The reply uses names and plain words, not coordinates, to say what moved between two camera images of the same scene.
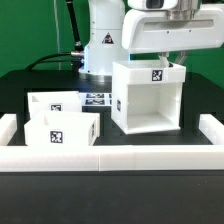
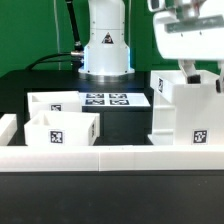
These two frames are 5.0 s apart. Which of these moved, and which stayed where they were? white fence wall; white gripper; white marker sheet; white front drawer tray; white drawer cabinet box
Moved: white drawer cabinet box; white gripper
Stayed: white marker sheet; white fence wall; white front drawer tray
